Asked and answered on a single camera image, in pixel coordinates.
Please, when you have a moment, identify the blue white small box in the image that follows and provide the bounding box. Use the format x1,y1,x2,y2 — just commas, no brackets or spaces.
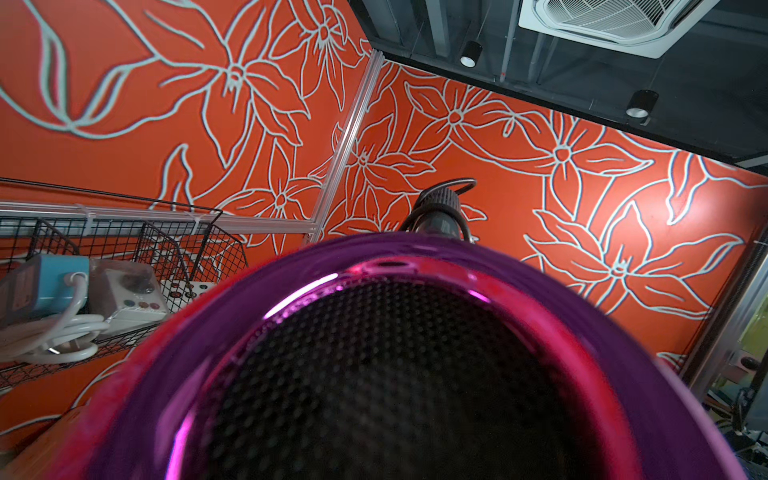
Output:
1,254,90,329

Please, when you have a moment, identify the black hair dryer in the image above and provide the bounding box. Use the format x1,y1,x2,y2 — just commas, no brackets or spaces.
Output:
35,185,748,480

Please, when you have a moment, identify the white power strip cube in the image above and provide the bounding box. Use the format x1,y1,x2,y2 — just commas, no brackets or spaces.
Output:
160,280,215,313

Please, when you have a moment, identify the white coiled cable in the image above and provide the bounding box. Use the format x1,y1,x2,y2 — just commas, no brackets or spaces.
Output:
0,272,110,365

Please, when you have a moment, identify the white round adapter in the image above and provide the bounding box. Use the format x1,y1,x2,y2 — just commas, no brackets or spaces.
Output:
88,259,170,338

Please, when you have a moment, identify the black dryer cord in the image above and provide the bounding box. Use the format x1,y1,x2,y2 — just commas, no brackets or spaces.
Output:
400,177,478,241

